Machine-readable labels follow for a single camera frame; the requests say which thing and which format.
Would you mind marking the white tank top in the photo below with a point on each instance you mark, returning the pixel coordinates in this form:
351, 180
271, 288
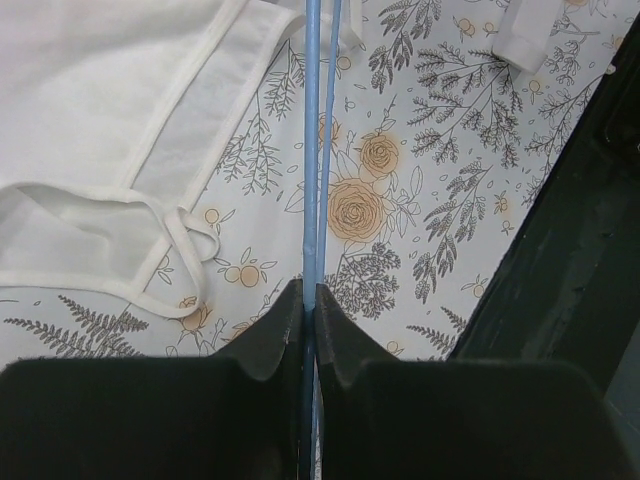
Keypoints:
114, 116

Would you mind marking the silver clothes rack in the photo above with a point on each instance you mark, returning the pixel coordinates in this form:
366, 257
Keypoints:
524, 33

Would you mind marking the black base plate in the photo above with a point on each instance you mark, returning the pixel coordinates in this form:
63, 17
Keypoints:
568, 287

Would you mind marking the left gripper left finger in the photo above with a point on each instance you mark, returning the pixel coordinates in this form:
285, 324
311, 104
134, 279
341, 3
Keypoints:
231, 415

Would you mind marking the floral table mat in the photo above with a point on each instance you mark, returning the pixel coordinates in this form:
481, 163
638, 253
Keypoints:
438, 150

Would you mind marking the blue wire hanger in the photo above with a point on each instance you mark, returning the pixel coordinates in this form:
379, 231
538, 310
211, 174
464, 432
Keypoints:
317, 156

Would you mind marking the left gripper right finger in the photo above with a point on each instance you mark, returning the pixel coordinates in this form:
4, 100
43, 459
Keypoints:
385, 418

